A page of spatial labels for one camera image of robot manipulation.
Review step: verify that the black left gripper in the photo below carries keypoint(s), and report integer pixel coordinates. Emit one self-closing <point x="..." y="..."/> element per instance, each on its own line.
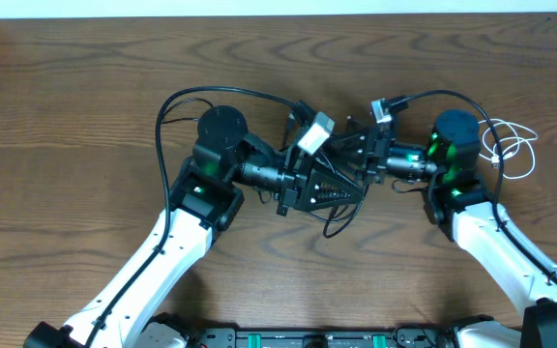
<point x="296" y="189"/>

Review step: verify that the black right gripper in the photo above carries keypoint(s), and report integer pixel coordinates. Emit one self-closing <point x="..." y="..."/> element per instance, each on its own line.
<point x="374" y="141"/>

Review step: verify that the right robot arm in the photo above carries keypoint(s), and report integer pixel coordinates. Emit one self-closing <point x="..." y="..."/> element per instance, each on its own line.
<point x="457" y="201"/>

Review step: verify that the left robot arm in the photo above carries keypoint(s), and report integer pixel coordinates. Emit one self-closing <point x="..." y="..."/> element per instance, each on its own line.
<point x="199" y="205"/>

